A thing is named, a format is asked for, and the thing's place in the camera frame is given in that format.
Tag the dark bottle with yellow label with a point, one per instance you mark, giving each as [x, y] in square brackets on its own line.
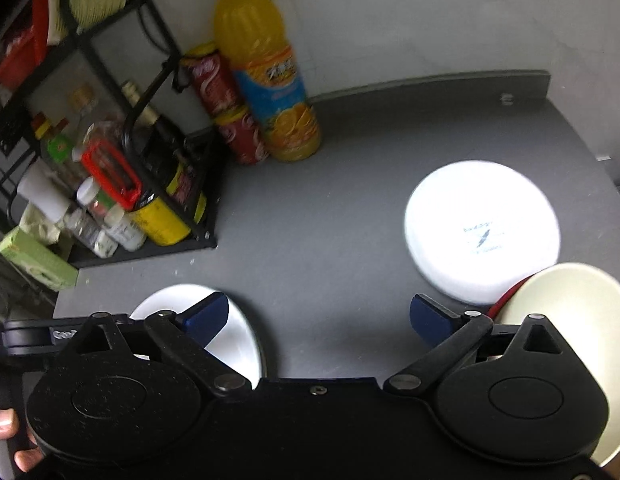
[157, 220]

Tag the orange juice bottle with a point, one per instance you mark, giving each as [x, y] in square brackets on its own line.
[270, 75]

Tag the black metal shelf rack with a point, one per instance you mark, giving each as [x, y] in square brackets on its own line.
[145, 85]

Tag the red drink can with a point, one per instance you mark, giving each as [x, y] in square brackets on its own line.
[242, 135]
[212, 80]

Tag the plain white plate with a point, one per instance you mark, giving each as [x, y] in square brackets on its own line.
[240, 340]

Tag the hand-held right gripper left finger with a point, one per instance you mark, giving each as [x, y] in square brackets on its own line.
[207, 317]

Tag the cream bowl with green pattern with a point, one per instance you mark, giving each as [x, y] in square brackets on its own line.
[580, 300]

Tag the small white pill bottle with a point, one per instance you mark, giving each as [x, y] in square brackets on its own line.
[125, 232]

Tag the red and black bowl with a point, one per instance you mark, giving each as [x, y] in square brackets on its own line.
[510, 292]

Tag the small clear spice jar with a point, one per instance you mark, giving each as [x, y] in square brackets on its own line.
[90, 235]

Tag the person's left hand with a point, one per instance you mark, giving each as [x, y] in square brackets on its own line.
[2, 422]

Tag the green labelled sauce bottle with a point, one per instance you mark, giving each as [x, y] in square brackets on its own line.
[60, 147]

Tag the white cylindrical container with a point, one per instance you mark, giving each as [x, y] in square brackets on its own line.
[42, 192]

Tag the red plastic basket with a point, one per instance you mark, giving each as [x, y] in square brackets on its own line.
[20, 60]

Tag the white plate with small print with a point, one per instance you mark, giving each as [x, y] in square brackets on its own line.
[470, 210]

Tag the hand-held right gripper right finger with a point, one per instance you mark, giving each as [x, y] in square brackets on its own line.
[430, 322]

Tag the light green carton box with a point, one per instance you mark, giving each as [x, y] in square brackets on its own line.
[35, 260]

